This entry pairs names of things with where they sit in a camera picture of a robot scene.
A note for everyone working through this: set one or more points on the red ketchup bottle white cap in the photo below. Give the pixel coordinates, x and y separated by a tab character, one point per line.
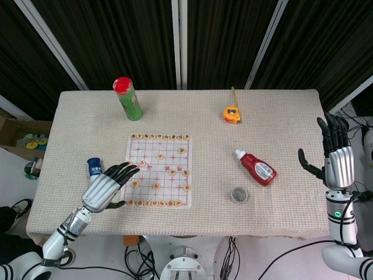
259	169

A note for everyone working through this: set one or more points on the orange block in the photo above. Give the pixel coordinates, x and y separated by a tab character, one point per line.
131	240

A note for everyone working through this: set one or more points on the round silver tin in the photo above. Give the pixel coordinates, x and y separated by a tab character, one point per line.
239	195

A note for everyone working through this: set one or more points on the white metal frame post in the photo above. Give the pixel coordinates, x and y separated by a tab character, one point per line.
55	46
179	43
352	94
265	43

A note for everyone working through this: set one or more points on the green can red lid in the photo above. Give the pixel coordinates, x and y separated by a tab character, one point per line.
131	102

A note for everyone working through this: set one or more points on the Chinese chess board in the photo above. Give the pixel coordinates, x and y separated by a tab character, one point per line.
167	163

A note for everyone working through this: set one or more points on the black shoe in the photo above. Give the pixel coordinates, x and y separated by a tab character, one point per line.
23	205

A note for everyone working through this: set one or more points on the beige woven tablecloth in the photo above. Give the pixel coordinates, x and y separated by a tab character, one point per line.
204	122

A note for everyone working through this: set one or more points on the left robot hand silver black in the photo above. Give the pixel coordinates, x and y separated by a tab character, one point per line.
100	191

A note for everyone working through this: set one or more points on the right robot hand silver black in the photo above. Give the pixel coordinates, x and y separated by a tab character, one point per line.
339	166

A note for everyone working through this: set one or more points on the yellow tape measure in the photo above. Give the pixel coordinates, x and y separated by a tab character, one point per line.
231	114

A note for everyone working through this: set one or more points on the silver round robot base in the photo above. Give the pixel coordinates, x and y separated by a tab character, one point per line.
182	264

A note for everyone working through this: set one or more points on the yellow green toy pile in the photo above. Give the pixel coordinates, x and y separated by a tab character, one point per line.
35	141

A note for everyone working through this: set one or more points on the brown cardboard box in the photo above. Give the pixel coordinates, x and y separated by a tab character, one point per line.
11	126

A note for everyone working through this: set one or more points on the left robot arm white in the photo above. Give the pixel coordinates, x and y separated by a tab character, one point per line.
65	233

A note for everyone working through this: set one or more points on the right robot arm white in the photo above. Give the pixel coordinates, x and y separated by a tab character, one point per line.
342	224

